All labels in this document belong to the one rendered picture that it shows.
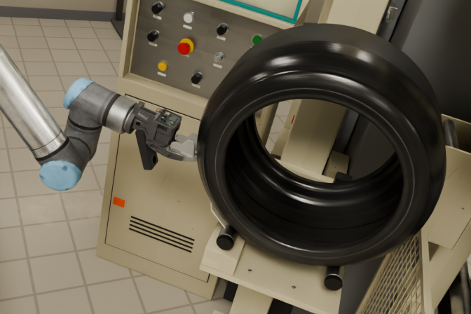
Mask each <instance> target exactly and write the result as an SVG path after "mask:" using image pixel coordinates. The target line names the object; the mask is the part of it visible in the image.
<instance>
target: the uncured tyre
mask: <svg viewBox="0 0 471 314"><path fill-rule="evenodd" d="M297 99H312V100H323V101H327V102H332V103H335V104H339V105H341V106H344V107H347V108H349V109H351V110H353V111H355V112H357V113H359V114H360V115H362V116H363V117H365V118H366V119H368V120H369V121H371V122H372V123H373V124H374V125H375V126H376V127H377V128H378V129H379V130H380V131H381V132H382V133H383V134H384V135H385V136H386V137H387V138H388V140H389V141H390V143H391V144H392V146H393V148H394V150H395V152H394V153H393V154H392V156H391V157H390V158H389V159H388V160H387V161H386V162H385V163H384V164H383V165H382V166H381V167H380V168H379V169H377V170H376V171H374V172H372V173H371V174H369V175H367V176H365V177H362V178H359V179H356V180H353V181H349V182H340V183H326V182H317V181H313V180H310V179H306V178H304V177H301V176H298V175H296V174H294V173H293V172H291V171H289V170H288V169H286V168H285V167H283V166H282V165H281V164H279V162H277V161H276V159H274V157H272V155H270V153H269V152H268V150H267V149H266V147H265V146H264V144H263V142H262V140H261V138H260V136H259V133H258V130H257V125H256V121H255V112H257V111H258V110H260V109H263V108H264V107H267V106H269V105H271V104H275V103H277V102H282V101H286V100H297ZM196 152H197V162H198V170H199V173H200V178H201V181H202V183H203V186H204V188H205V191H206V193H207V195H208V197H209V199H210V200H211V202H212V204H213V205H214V207H215V208H216V210H217V211H218V213H219V214H220V215H221V216H222V217H223V219H224V220H225V221H226V222H227V223H228V224H229V225H230V226H231V227H232V228H233V229H234V230H235V231H236V232H238V233H239V234H240V235H241V236H242V237H244V238H245V239H246V240H248V241H250V242H251V243H252V244H254V245H256V246H257V247H259V248H261V249H263V250H265V251H267V252H269V253H271V254H274V255H275V256H278V257H281V258H283V259H287V260H290V261H294V262H297V263H300V264H308V265H313V266H349V265H354V264H361V263H364V262H367V261H371V260H374V259H377V258H379V257H382V256H385V255H387V254H389V253H391V252H393V251H394V250H396V249H397V248H399V247H401V246H403V244H405V243H406V242H408V241H409V240H410V239H412V238H413V237H414V236H415V235H416V234H417V233H418V232H419V231H420V230H421V229H422V227H423V226H424V225H425V223H426V222H427V220H428V219H429V218H430V216H431V214H432V212H433V210H434V208H435V206H436V204H437V202H438V200H439V197H440V195H441V193H442V189H443V186H444V181H445V177H446V148H445V142H444V132H443V126H442V116H441V112H440V108H439V104H438V101H437V98H436V95H435V92H434V90H433V89H432V86H431V85H430V83H429V81H428V80H427V78H426V76H425V75H424V73H423V72H422V71H421V70H420V68H419V67H418V66H417V65H416V63H415V62H414V61H413V60H412V59H411V58H410V57H409V56H408V55H406V54H405V53H404V52H403V51H401V50H400V49H399V48H398V47H396V46H394V45H393V44H391V43H390V42H389V41H386V40H385V39H383V38H381V37H379V36H377V35H375V34H373V33H371V32H368V31H365V30H363V29H359V28H357V27H351V26H348V25H339V24H329V23H320V24H310V25H301V26H297V27H291V28H289V29H284V30H282V31H280V32H277V33H274V34H272V35H270V36H268V37H266V38H265V39H263V40H261V41H260V42H258V43H257V44H255V45H254V46H252V47H251V48H250V49H249V50H248V51H247V52H246V53H245V54H244V55H243V56H242V57H241V58H240V59H239V60H238V61H237V62H236V63H235V64H234V66H233V67H232V69H231V70H230V72H229V73H228V74H227V75H226V77H225V78H224V79H223V81H222V82H221V83H220V84H219V86H218V87H217V89H216V90H215V91H214V92H213V94H212V96H211V97H210V99H209V101H208V102H207V104H206V107H205V109H204V112H203V115H202V117H201V120H200V125H199V129H198V139H197V149H196Z"/></svg>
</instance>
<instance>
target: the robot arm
mask: <svg viewBox="0 0 471 314"><path fill-rule="evenodd" d="M63 105H64V107H65V109H69V115H68V118H67V123H66V126H65V129H64V132H63V131H62V130H61V128H60V127H59V125H58V124H57V123H56V121H55V119H54V118H53V117H52V116H51V114H50V112H49V111H48V110H47V108H46V107H45V105H44V104H43V102H42V101H41V100H40V98H39V97H38V95H37V94H36V93H35V91H34V90H33V88H32V87H31V86H30V84H29V83H28V81H27V79H26V78H25V77H24V76H23V74H22V72H21V71H20V70H19V69H18V67H17V65H16V64H15V63H14V61H13V60H12V58H11V57H10V55H9V54H8V53H7V51H6V50H5V48H4V47H3V46H2V44H1V43H0V111H1V113H2V114H3V115H4V116H5V117H6V119H7V120H8V122H9V123H10V124H11V125H12V127H13V128H14V130H15V131H16V133H17V134H18V135H19V136H20V138H21V139H22V141H23V142H24V143H25V144H26V145H27V147H28V148H29V150H30V151H31V152H32V154H33V157H34V158H35V159H36V161H37V162H38V163H39V165H40V166H41V167H40V170H39V176H40V179H41V181H42V182H43V183H44V184H45V185H46V186H47V187H48V188H50V189H53V190H56V191H67V190H70V189H72V188H74V187H75V186H76V184H77V183H78V181H79V180H80V179H81V177H82V174H83V171H84V170H85V168H86V165H87V164H88V162H89V161H90V160H92V158H93V156H94V155H95V153H96V151H97V143H98V141H99V138H100V133H101V131H102V126H104V127H106V128H108V129H110V130H113V131H115V132H117V133H119V134H121V135H122V134H123V133H125V132H126V133H128V134H131V133H132V132H133V131H134V130H135V129H136V132H135V135H136V138H137V144H138V147H139V152H140V156H141V159H142V165H143V168H144V170H152V169H153V168H154V166H155V165H156V164H157V162H158V157H157V153H159V154H160V155H162V156H164V157H166V158H170V159H174V160H177V161H188V162H197V152H196V149H197V139H198V135H197V134H196V133H192V134H190V135H189V136H188V137H186V136H183V135H178V134H176V133H177V131H178V130H179V128H180V125H181V120H182V116H180V115H178V114H176V113H173V112H171V111H169V110H167V109H165V108H164V109H160V111H158V113H156V112H157V111H156V112H155V111H152V110H150V109H148V108H146V107H144V105H145V103H144V102H142V101H139V104H137V103H136V102H135V101H133V100H131V99H129V98H127V97H124V96H122V95H120V94H118V93H116V92H114V91H112V90H110V89H108V88H105V87H104V86H101V85H100V84H97V83H95V82H94V81H91V80H88V79H86V78H79V79H78V80H76V81H75V82H74V83H73V84H72V85H71V86H70V88H69V89H68V91H67V93H66V95H65V97H64V101H63ZM161 110H162V111H161ZM170 145H171V147H170ZM156 152H157V153H156Z"/></svg>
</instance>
